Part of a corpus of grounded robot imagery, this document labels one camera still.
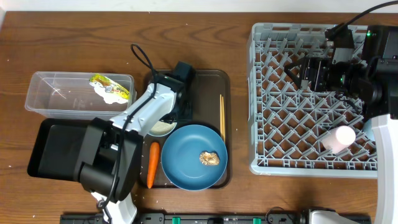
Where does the white rice pile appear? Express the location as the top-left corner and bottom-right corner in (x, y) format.
(150, 120), (175, 135)

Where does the wooden chopstick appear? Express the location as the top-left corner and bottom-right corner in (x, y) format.
(220, 95), (226, 143)
(220, 94), (224, 141)

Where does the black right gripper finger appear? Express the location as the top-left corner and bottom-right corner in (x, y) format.
(284, 57), (307, 73)
(284, 70), (302, 89)

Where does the dark blue plate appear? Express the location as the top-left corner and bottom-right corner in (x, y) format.
(161, 124), (228, 191)

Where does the clear plastic bin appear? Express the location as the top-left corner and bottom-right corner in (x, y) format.
(25, 72), (136, 120)

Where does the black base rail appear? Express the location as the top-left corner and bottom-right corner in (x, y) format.
(59, 211), (371, 224)

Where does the brown food scrap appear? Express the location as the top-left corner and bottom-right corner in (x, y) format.
(200, 151), (220, 166)

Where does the dark brown serving tray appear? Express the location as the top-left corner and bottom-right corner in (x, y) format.
(138, 70), (232, 189)

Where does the light blue plastic cup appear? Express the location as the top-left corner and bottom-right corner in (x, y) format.
(362, 119), (375, 141)

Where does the grey plastic dishwasher rack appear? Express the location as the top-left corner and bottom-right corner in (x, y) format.
(247, 23), (377, 179)

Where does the black waste tray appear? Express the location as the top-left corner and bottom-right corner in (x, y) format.
(27, 118), (89, 181)

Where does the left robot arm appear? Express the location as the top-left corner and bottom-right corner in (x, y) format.
(73, 44), (196, 223)

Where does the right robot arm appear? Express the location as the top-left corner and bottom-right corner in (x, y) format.
(284, 21), (397, 223)

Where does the small light blue bowl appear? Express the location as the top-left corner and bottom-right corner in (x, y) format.
(147, 120), (178, 138)

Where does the yellow foil snack wrapper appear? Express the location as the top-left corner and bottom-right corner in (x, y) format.
(89, 73), (129, 100)

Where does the orange carrot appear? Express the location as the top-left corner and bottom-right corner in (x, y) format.
(147, 142), (160, 189)

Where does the pink plastic cup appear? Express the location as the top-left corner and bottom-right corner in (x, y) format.
(322, 126), (356, 154)

